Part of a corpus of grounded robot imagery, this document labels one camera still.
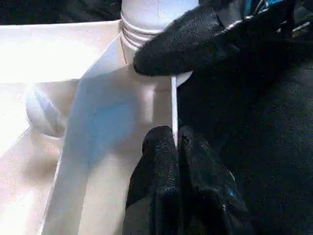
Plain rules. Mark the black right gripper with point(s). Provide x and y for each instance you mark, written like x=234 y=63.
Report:
x=269 y=24

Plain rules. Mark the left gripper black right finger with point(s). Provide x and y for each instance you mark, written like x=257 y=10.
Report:
x=207 y=195

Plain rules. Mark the white plastic table top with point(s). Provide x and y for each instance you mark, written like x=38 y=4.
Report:
x=85 y=122

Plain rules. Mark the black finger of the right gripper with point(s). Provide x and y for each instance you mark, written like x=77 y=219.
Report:
x=190 y=49

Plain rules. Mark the white plastic table leg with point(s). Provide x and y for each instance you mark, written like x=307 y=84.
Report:
x=151 y=17

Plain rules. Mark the black plastic mat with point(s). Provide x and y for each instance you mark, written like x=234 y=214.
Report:
x=256 y=122

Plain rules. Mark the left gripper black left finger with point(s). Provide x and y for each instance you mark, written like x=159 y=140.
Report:
x=156 y=186

